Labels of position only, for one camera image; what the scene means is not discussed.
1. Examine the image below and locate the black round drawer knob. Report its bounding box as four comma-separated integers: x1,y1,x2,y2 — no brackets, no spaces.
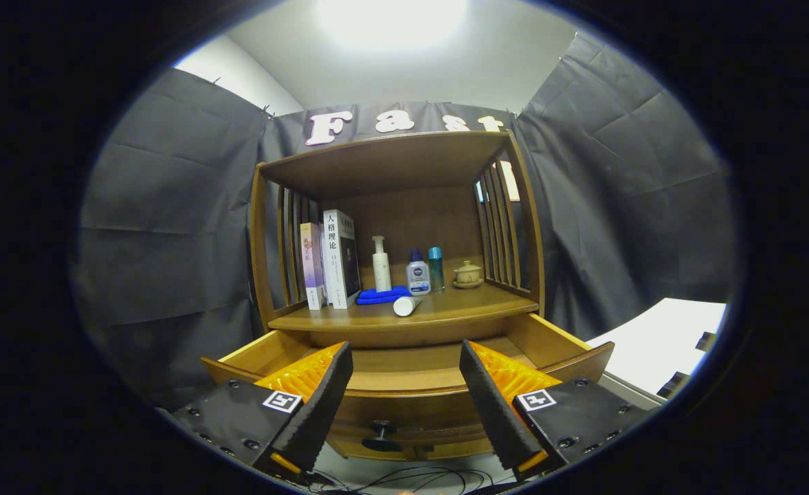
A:
362,420,401,453

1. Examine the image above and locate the brown wooden countertop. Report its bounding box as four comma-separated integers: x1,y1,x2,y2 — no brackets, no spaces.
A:
267,283,540,333

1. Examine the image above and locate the white pump bottle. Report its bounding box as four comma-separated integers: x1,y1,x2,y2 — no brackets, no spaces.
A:
372,236,392,293

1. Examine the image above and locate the white and black book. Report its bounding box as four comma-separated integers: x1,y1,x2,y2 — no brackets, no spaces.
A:
322,209,362,309

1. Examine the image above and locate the brown wooden drawer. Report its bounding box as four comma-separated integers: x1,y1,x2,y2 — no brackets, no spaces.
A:
200,313,616,453

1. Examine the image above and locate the purple book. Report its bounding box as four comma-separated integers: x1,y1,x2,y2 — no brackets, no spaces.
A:
300,221,328,311

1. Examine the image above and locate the white bottle with blue cap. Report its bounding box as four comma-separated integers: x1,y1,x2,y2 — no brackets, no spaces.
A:
406,249,432,296

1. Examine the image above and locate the black backdrop cloth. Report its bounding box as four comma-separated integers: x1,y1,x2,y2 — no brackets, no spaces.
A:
69,31,742,413

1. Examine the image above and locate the brown wooden cabinet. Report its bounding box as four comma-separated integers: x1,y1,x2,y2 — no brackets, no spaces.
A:
248,129,546,461

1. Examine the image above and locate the beige lidded teacup with saucer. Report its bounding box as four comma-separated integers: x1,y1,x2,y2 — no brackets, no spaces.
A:
453,260,485,289

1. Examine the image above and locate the blue folded cloth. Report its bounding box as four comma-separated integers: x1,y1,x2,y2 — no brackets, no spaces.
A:
356,285,412,305

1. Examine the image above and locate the white flat board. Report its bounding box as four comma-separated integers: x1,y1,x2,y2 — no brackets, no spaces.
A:
585,297,728,396

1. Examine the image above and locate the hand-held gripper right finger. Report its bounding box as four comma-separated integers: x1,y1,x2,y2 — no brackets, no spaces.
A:
459,339,652,482

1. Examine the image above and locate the black floor cable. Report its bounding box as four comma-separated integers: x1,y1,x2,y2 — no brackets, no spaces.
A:
301,466,508,495

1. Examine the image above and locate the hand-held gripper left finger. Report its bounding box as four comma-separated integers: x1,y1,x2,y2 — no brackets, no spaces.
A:
170,342,354,482

